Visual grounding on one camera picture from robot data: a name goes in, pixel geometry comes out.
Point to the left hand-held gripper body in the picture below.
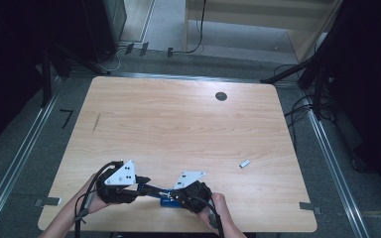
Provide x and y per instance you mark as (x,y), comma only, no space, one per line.
(119,185)

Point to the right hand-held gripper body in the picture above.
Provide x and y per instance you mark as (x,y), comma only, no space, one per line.
(193,195)

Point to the blue stapler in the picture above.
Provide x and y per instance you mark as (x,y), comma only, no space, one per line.
(169,203)

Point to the person's left hand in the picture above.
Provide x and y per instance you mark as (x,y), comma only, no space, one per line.
(94,203)

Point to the person's right hand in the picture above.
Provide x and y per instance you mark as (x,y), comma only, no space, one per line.
(220,211)

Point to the grey tape strip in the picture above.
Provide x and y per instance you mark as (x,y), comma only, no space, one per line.
(309,207)
(48,201)

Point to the black round table grommet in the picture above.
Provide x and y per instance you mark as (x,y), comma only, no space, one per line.
(221,96)

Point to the black cabinet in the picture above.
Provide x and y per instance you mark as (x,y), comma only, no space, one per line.
(107,26)

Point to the black metal stand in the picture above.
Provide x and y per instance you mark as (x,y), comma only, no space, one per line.
(317,82)

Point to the light wooden furniture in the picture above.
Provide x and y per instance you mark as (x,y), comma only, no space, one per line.
(244,18)

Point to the long metal floor rail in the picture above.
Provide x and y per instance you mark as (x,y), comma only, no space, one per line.
(16,155)
(185,76)
(332,162)

